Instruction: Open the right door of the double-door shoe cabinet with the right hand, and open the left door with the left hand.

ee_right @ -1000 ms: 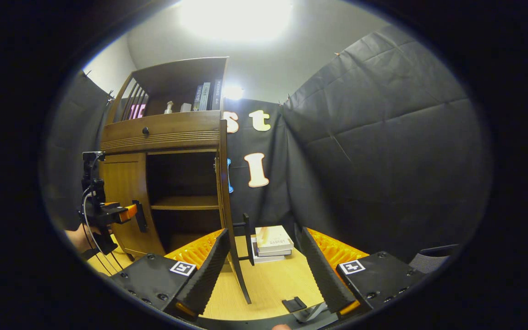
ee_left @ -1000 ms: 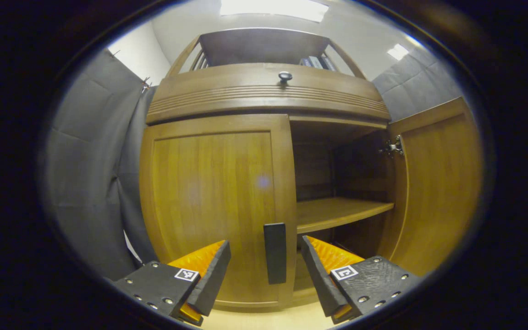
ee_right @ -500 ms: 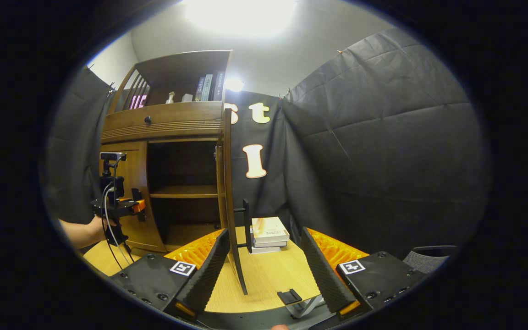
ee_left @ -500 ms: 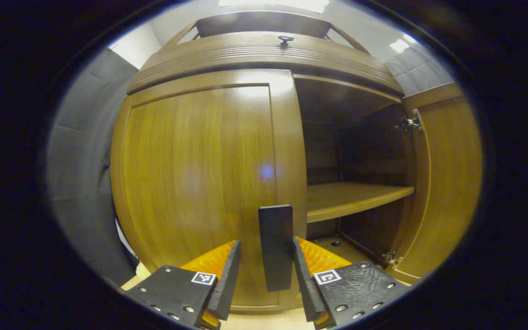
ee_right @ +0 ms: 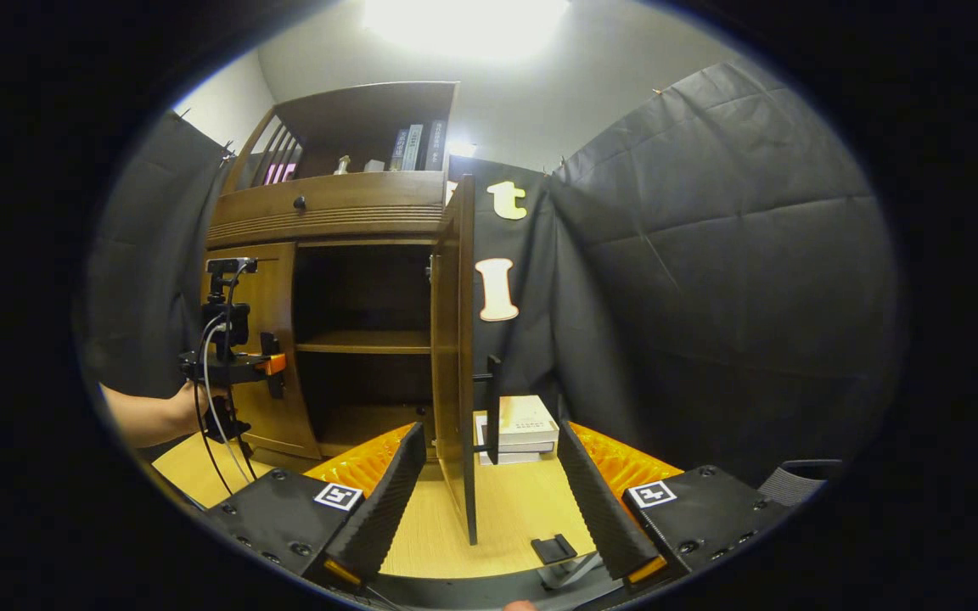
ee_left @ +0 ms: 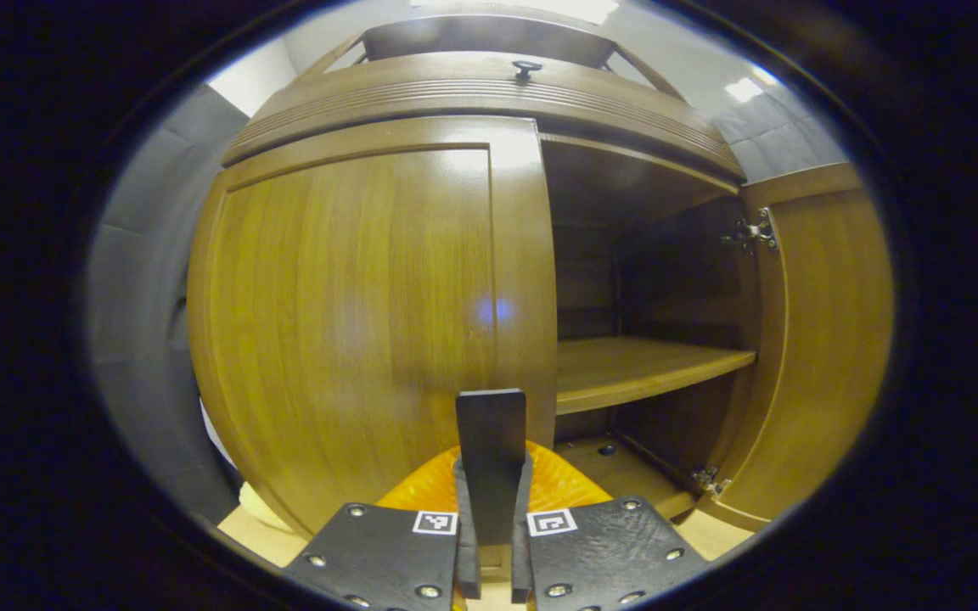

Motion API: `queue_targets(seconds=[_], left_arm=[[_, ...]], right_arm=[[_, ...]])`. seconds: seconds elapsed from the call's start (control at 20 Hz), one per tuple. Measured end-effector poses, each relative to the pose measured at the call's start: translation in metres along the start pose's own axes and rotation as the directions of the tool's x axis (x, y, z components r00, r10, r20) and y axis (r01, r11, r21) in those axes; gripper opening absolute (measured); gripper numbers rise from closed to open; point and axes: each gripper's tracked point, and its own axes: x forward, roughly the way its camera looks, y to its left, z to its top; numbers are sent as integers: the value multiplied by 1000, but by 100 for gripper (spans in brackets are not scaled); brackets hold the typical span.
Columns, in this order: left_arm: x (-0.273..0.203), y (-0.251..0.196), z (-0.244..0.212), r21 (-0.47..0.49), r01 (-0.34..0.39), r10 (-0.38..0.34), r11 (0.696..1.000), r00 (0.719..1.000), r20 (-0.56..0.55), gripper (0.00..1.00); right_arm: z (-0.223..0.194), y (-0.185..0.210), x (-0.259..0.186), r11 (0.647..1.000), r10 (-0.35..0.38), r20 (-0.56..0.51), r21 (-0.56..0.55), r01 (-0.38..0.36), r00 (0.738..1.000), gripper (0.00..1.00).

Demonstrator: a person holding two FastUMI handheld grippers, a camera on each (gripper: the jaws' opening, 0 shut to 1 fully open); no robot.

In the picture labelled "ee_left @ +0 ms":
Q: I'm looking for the wooden cabinet drawer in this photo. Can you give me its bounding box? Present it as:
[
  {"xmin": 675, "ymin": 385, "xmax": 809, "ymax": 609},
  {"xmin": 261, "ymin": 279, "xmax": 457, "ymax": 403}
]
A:
[{"xmin": 222, "ymin": 51, "xmax": 746, "ymax": 179}]

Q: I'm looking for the large ceiling light panel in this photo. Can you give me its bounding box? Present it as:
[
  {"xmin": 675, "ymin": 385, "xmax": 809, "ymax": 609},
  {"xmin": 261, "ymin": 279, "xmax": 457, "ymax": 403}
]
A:
[{"xmin": 455, "ymin": 0, "xmax": 621, "ymax": 25}]

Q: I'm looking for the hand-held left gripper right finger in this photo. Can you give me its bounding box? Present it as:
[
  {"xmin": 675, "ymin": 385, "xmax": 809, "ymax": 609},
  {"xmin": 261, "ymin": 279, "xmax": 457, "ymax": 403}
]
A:
[{"xmin": 510, "ymin": 441, "xmax": 711, "ymax": 611}]

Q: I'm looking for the metal door hinge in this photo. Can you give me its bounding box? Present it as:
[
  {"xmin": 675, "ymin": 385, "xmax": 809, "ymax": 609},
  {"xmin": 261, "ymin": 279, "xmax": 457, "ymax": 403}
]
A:
[
  {"xmin": 691, "ymin": 467, "xmax": 732, "ymax": 497},
  {"xmin": 722, "ymin": 208, "xmax": 780, "ymax": 255}
]

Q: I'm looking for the wooden inner shelf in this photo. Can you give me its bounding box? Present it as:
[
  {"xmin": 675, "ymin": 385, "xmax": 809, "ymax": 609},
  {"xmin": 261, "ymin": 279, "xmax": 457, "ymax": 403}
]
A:
[{"xmin": 555, "ymin": 335, "xmax": 757, "ymax": 417}]

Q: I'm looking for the wooden shoe cabinet door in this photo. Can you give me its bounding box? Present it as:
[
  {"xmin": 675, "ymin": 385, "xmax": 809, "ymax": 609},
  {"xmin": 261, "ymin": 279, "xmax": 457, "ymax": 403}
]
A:
[
  {"xmin": 186, "ymin": 116, "xmax": 559, "ymax": 537},
  {"xmin": 697, "ymin": 161, "xmax": 896, "ymax": 534}
]

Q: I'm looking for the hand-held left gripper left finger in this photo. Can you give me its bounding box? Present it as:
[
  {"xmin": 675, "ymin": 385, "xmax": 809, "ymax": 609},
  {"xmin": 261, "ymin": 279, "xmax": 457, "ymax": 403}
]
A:
[{"xmin": 281, "ymin": 450, "xmax": 483, "ymax": 611}]

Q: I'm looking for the wooden double-door shoe cabinet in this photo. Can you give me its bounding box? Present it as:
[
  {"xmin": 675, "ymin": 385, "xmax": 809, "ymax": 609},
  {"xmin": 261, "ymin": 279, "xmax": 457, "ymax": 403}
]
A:
[{"xmin": 186, "ymin": 13, "xmax": 896, "ymax": 540}]

